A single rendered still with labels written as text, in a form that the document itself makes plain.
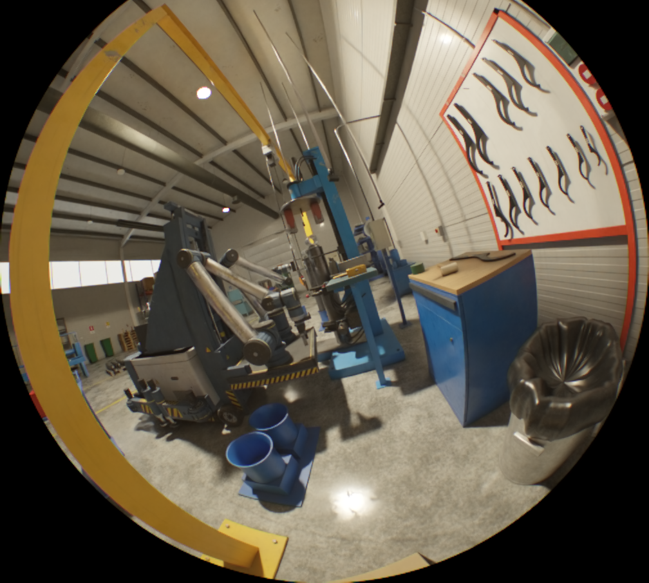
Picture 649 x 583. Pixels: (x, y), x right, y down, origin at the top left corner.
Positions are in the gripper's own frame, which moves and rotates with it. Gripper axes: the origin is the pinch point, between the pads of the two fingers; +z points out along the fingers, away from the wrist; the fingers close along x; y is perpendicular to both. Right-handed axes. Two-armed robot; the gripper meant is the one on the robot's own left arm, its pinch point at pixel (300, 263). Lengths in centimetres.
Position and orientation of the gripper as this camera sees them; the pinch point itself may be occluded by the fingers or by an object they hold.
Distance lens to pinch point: 251.4
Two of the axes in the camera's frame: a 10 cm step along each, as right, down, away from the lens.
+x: 3.1, 9.5, -0.4
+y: -2.3, 1.1, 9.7
